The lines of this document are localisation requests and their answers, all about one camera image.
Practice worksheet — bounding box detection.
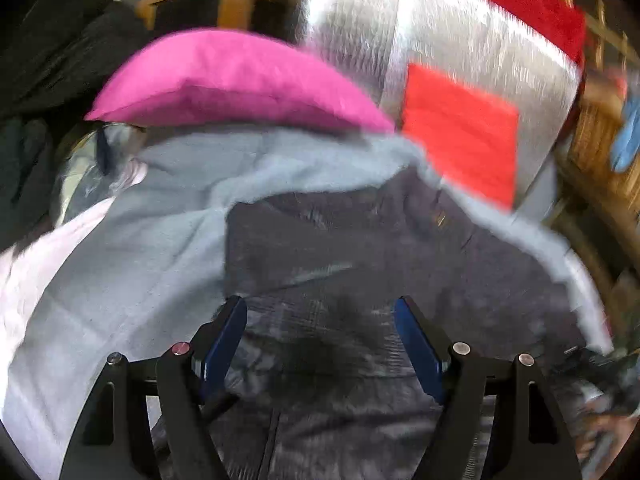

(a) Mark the wooden shelf unit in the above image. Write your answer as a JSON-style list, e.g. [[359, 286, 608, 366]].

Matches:
[[550, 2, 639, 311]]

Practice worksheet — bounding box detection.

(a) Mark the pink pillow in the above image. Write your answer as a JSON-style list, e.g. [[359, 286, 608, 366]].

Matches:
[[86, 28, 394, 133]]

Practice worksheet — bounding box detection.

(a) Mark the silver foil insulation mat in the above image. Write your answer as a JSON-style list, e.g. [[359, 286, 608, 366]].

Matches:
[[294, 0, 582, 202]]

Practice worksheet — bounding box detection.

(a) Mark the black quilted jacket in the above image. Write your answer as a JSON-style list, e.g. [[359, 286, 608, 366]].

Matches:
[[150, 164, 622, 480]]

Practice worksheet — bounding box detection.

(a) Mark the clear plastic bag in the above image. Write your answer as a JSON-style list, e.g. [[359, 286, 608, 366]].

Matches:
[[50, 122, 146, 228]]

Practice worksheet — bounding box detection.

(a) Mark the red-orange cushion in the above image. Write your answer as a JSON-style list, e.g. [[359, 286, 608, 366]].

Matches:
[[401, 63, 520, 210]]

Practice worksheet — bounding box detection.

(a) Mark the black clothes pile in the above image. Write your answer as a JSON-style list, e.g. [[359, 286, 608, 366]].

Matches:
[[1, 0, 150, 122]]

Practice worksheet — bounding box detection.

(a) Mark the light blue cloth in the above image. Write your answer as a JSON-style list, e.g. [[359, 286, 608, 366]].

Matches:
[[610, 94, 640, 174]]

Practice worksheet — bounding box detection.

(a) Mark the grey knit blanket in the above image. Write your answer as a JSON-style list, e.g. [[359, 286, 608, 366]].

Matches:
[[1, 127, 606, 479]]

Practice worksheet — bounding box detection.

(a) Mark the pink striped sheet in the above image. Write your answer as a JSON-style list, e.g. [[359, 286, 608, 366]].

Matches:
[[0, 159, 149, 340]]

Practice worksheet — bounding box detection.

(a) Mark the wicker basket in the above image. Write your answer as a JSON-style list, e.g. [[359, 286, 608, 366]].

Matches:
[[568, 100, 623, 180]]

